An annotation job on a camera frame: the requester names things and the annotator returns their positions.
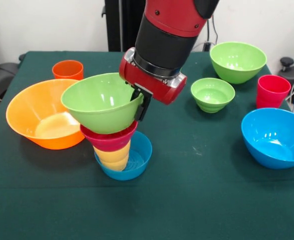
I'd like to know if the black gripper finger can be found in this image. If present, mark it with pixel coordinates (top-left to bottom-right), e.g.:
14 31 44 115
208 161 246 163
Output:
133 94 152 122
129 86 144 102

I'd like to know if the large green plastic bowl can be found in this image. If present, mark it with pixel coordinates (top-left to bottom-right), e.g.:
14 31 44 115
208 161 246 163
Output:
61 72 144 135
209 41 267 85

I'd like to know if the yellow plastic cup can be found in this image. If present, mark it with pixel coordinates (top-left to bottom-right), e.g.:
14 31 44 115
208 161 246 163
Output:
92 141 132 172

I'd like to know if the red plastic cup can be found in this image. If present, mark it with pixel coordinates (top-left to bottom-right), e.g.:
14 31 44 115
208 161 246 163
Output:
255 74 292 110

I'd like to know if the large blue plastic bowl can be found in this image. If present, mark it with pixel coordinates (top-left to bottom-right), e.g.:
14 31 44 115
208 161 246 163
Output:
241 107 294 170

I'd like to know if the large orange plastic bowl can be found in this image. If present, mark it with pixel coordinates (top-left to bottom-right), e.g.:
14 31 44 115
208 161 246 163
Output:
6 78 86 150

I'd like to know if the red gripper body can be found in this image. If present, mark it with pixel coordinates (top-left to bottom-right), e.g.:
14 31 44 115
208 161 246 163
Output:
118 47 188 106

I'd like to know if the small blue plastic bowl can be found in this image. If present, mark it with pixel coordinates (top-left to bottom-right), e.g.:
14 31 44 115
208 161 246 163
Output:
94 130 153 181

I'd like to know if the black chair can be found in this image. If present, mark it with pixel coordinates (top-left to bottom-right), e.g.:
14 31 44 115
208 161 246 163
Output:
0 32 20 101

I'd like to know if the orange plastic cup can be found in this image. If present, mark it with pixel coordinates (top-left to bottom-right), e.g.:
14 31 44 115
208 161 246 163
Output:
52 59 84 82

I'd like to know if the small green plastic bowl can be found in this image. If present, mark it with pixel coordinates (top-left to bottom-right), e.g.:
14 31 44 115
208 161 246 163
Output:
190 77 236 114

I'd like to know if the small pink plastic bowl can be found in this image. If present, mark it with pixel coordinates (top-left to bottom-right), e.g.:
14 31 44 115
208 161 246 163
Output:
80 120 139 153

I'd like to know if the dark green table cloth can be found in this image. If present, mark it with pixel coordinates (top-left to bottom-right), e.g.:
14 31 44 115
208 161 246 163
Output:
0 50 294 240

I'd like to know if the grey cable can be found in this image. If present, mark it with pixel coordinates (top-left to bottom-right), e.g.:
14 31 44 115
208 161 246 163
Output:
192 41 207 52

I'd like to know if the black round knob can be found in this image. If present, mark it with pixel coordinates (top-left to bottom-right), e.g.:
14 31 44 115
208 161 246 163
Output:
279 56 294 73

